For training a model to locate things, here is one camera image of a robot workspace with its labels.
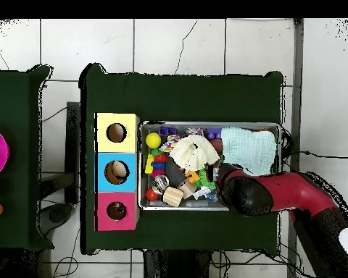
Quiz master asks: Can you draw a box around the cream cloth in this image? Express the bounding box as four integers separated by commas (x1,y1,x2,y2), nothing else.
169,134,221,172

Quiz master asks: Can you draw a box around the green spiky puffer toy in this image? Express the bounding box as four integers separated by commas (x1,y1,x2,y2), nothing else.
197,167,218,190

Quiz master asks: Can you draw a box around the mint green cloth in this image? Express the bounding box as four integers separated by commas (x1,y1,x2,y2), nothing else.
220,126,277,177

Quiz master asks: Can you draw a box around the clear mesh bin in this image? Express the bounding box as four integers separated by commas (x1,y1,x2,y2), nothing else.
138,121,282,211

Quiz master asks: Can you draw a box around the wooden box with three holes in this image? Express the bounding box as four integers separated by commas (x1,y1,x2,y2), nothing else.
94,112,141,232

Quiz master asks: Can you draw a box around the polka dot cloth toy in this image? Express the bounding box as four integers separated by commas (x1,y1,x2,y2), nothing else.
159,135,182,153

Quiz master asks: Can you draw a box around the rainbow spiky caterpillar toy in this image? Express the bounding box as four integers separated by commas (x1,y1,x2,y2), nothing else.
149,148,168,178

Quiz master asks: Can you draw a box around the yellow ball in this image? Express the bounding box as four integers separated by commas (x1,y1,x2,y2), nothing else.
145,132,162,149

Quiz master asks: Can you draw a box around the yellow foam block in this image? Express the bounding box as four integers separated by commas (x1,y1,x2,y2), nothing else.
144,153,154,175

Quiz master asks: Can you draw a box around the orange building block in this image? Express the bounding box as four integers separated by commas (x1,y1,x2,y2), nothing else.
186,170,201,184

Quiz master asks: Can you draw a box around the silver metal cup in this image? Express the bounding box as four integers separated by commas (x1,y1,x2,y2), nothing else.
151,174,170,195

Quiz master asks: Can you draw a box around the brown cardboard piece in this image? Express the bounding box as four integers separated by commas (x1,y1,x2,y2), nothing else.
178,179,197,200

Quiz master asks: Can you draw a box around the striped wooden block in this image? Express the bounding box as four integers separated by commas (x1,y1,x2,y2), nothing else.
162,186,184,208

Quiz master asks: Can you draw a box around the brown toy football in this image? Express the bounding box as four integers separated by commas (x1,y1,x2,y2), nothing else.
210,138,223,153

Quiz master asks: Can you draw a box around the purple building block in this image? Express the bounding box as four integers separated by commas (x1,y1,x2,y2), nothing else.
206,127,222,140

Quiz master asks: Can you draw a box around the red ball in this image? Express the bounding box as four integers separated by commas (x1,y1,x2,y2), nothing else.
145,188,160,202

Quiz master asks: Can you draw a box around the grey plastic toy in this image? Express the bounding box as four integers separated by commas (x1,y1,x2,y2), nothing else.
192,186,212,201

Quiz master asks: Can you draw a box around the dark green table cloth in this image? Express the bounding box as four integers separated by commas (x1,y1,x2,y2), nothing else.
0,64,54,251
79,63,285,256

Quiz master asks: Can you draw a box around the black power cable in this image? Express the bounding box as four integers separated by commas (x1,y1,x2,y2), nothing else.
281,150,348,159

